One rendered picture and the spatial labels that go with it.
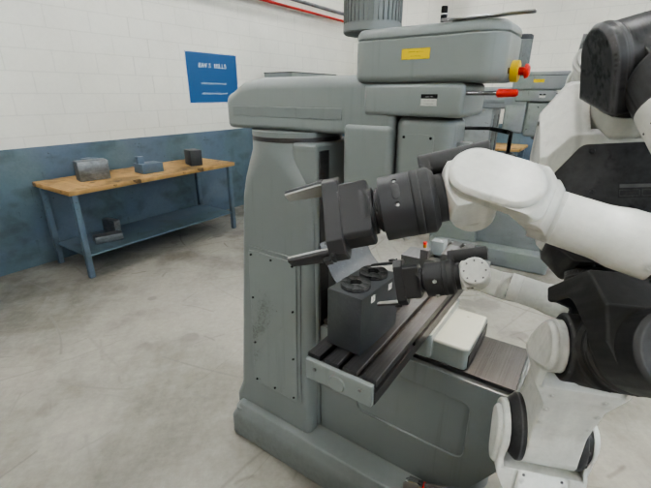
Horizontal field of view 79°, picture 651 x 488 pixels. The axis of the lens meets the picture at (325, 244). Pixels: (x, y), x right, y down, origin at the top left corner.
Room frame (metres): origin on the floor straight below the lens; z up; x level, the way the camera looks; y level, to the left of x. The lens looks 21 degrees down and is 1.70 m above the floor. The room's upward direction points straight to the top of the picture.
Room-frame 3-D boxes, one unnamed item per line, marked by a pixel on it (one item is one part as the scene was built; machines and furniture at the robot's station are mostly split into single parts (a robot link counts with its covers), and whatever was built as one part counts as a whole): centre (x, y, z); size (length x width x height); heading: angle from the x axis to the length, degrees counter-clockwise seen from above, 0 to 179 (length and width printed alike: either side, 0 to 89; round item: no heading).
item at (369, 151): (1.51, -0.21, 1.47); 0.24 x 0.19 x 0.26; 145
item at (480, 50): (1.41, -0.35, 1.81); 0.47 x 0.26 x 0.16; 55
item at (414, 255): (1.55, -0.51, 1.04); 0.35 x 0.15 x 0.11; 58
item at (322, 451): (1.54, -0.16, 0.10); 1.20 x 0.60 x 0.20; 55
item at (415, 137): (1.40, -0.36, 1.47); 0.21 x 0.19 x 0.32; 145
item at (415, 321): (1.42, -0.38, 0.94); 1.24 x 0.23 x 0.08; 145
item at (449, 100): (1.42, -0.33, 1.68); 0.34 x 0.24 x 0.10; 55
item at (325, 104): (1.68, 0.04, 1.66); 0.80 x 0.23 x 0.20; 55
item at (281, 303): (1.75, 0.14, 0.78); 0.50 x 0.46 x 1.56; 55
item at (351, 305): (1.09, -0.12, 1.08); 0.22 x 0.12 x 0.20; 142
